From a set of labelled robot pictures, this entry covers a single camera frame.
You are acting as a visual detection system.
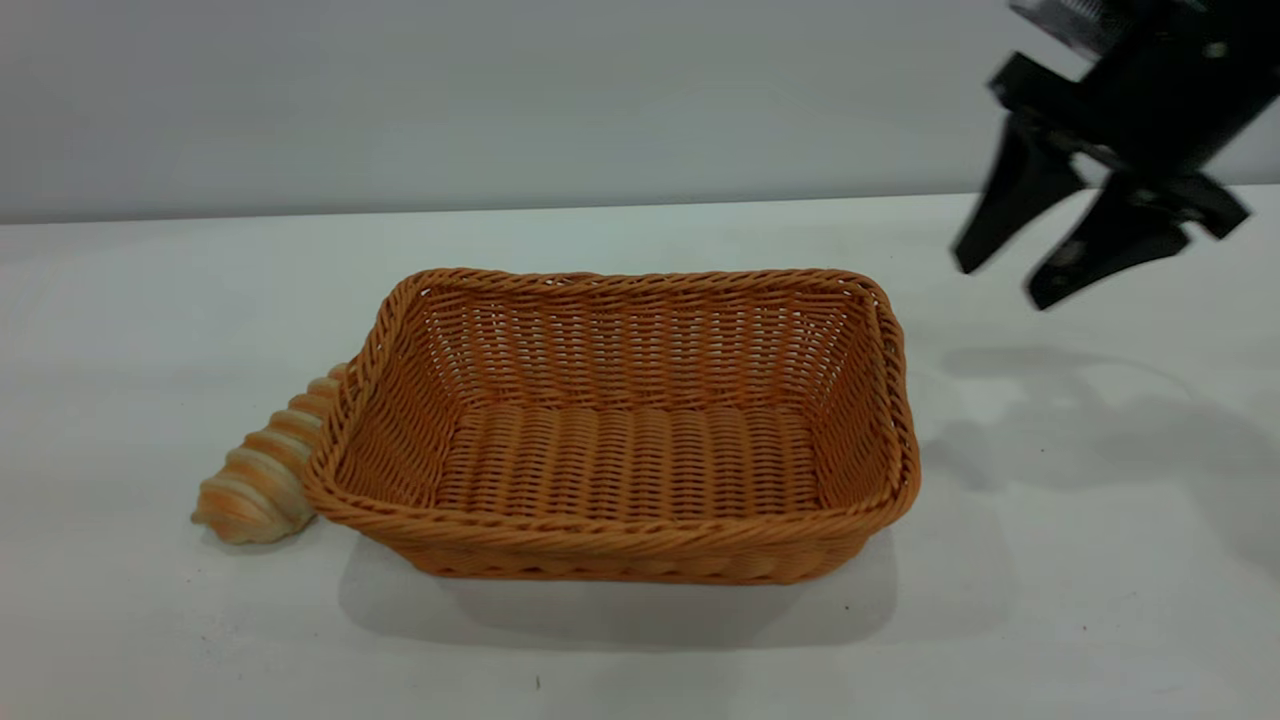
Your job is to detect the spiral ridged bread roll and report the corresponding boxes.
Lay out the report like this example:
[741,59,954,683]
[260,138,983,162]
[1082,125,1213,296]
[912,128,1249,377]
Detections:
[192,362,352,546]

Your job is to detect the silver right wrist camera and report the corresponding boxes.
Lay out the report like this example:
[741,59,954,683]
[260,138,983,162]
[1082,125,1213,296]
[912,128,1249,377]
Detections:
[1008,0,1136,57]

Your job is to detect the orange woven wicker basket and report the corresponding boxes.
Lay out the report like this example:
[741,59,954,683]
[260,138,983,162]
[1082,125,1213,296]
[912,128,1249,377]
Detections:
[302,267,922,586]

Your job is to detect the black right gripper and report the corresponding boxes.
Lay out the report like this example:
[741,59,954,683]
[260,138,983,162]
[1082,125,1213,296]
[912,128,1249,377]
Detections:
[952,0,1280,311]

